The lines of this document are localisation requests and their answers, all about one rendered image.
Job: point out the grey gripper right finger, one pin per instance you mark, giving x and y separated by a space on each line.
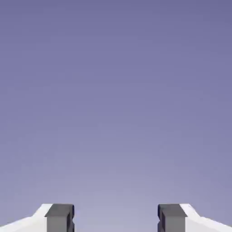
174 217

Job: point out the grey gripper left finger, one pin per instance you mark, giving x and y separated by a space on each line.
58 217

